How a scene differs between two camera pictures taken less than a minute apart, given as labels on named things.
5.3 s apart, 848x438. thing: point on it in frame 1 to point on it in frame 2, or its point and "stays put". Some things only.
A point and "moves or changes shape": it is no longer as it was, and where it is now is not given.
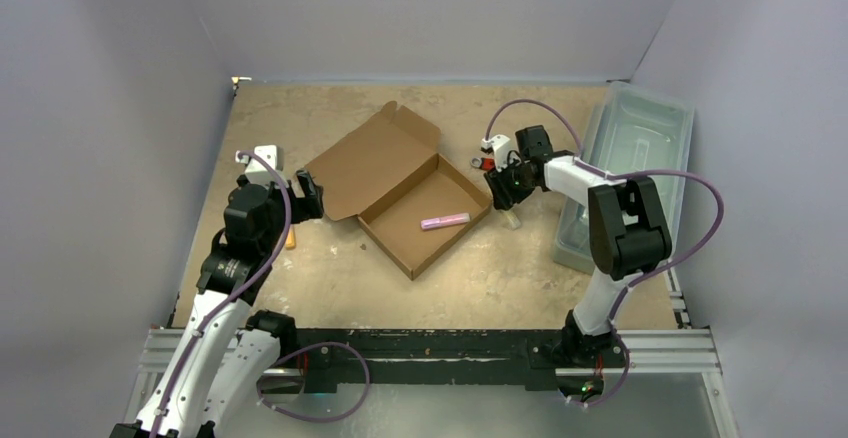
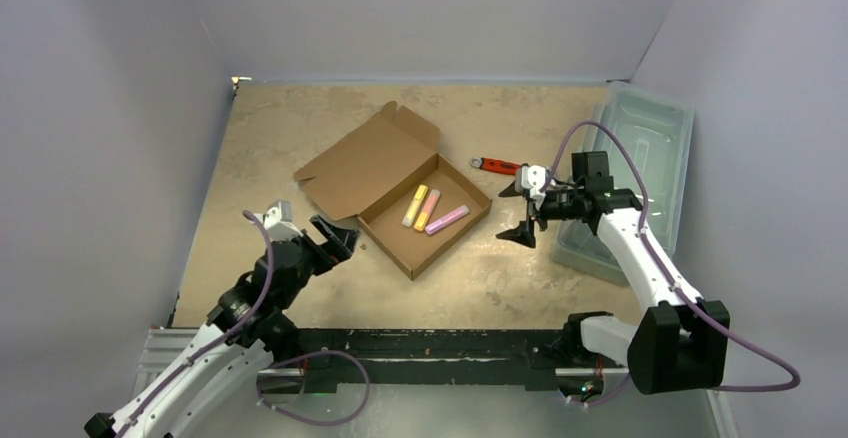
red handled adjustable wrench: [487, 164] stays put
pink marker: [445, 221] moves or changes shape
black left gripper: [306, 207] to [338, 246]
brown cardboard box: [388, 174] stays put
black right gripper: [501, 183] to [542, 203]
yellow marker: [511, 219] to [415, 205]
